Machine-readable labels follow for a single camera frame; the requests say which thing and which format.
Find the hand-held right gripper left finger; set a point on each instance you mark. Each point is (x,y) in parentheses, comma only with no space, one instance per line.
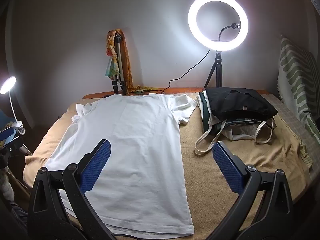
(96,165)

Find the white t-shirt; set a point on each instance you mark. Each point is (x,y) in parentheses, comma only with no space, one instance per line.
(137,142)

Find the silver folded tripod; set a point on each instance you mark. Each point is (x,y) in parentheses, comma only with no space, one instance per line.
(119,60)

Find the orange cloth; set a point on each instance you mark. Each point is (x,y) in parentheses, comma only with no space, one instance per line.
(128,72)

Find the white clip desk lamp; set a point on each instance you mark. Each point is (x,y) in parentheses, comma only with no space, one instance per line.
(7,85)

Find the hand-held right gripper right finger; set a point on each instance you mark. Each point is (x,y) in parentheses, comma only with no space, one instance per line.
(228,167)

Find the colourful patterned scarf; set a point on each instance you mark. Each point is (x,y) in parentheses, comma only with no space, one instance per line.
(112,65)

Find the white green garment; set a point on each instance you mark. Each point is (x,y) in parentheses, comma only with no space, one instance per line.
(206,110)

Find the black gooseneck phone holder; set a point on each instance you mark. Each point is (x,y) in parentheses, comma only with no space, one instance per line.
(221,32)

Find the beige blanket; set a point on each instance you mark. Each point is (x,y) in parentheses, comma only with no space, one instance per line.
(200,180)

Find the green white patterned pillow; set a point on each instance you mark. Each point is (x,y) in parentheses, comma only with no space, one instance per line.
(292,80)

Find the black phone tripod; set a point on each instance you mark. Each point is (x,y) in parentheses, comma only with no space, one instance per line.
(12,147)

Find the black garment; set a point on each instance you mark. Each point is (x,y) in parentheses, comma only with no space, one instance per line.
(237,105)

